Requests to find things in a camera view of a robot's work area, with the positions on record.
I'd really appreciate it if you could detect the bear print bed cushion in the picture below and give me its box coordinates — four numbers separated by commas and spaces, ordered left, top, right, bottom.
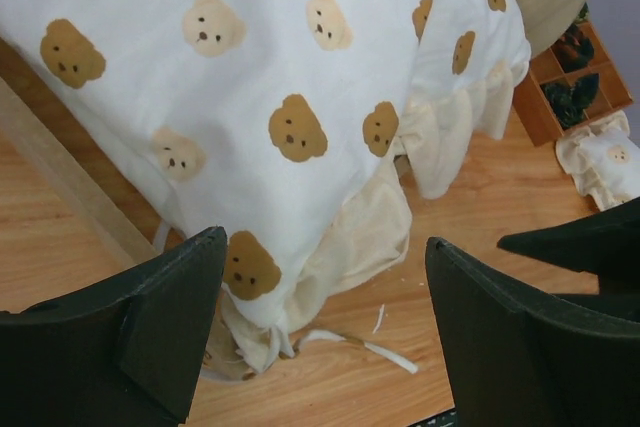
1, 0, 531, 381

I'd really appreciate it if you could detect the green black rolled sock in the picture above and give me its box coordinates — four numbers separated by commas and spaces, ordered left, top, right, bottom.
574, 3, 589, 24

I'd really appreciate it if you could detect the small white paper scrap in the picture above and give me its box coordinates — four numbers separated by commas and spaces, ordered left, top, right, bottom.
372, 304, 386, 335

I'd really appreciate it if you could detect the small bear print pillow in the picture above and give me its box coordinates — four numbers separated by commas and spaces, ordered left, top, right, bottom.
555, 110, 639, 211

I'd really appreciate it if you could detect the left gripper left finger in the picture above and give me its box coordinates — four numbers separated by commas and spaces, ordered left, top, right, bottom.
1, 227, 227, 426

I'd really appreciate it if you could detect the black orange rolled sock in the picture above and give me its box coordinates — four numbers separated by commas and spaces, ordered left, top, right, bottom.
552, 25, 595, 72

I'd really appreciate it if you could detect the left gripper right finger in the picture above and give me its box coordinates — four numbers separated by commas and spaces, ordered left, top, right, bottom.
425, 237, 639, 426

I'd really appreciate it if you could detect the orange wooden compartment tray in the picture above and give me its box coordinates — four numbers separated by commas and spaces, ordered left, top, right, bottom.
514, 20, 633, 146

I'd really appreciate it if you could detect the dark green rolled sock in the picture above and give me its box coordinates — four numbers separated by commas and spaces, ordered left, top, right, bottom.
541, 73, 600, 130

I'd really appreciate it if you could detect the wooden pet bed frame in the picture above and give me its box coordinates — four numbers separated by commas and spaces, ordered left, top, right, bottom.
1, 0, 587, 270

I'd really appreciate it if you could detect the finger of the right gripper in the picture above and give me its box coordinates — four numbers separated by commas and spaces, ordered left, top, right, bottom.
497, 198, 639, 293

